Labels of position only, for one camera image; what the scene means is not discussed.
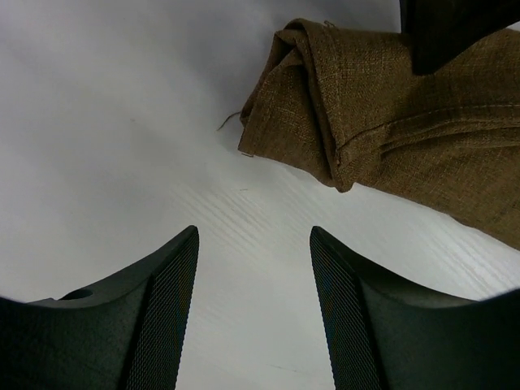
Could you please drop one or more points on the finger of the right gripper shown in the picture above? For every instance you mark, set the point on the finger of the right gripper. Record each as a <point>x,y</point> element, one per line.
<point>440,30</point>

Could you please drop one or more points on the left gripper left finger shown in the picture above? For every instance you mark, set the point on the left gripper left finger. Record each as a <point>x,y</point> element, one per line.
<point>125,331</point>

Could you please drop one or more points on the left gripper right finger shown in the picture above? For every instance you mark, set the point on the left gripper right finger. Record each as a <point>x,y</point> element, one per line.
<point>384,331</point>

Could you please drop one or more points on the brown cloth napkin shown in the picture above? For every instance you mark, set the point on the brown cloth napkin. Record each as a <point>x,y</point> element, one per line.
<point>345,106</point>

